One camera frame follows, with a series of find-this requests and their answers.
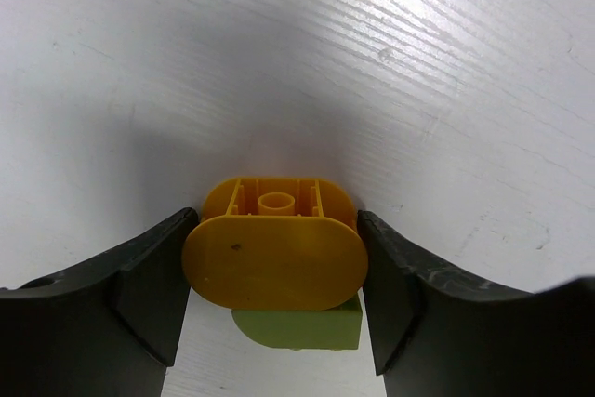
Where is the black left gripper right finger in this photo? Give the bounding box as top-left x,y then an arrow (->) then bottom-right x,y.
357,211 -> 594,396

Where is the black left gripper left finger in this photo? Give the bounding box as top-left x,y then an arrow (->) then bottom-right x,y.
1,207 -> 198,396

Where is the light green lego brick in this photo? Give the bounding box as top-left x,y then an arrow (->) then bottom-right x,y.
231,295 -> 364,351

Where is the orange rounded lego brick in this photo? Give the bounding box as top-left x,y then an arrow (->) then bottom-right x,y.
181,177 -> 368,311

